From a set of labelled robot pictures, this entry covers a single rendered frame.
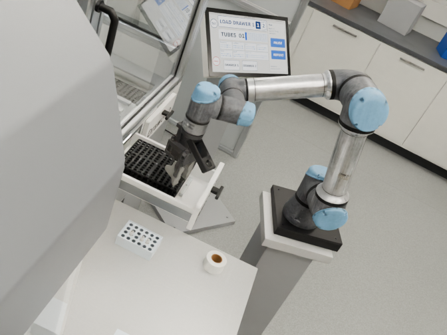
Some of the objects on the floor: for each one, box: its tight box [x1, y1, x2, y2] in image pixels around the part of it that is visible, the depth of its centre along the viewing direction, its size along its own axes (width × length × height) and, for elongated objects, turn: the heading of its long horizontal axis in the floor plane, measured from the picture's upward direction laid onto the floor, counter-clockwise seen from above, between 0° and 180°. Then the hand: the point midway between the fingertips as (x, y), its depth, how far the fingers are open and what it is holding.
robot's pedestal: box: [237, 191, 333, 335], centre depth 215 cm, size 30×30×76 cm
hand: (179, 181), depth 158 cm, fingers open, 3 cm apart
